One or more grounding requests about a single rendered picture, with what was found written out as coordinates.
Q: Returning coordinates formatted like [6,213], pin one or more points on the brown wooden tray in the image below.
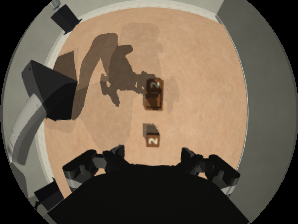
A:
[154,101]

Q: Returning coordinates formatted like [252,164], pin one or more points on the brown digit cube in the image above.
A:
[153,140]
[154,86]

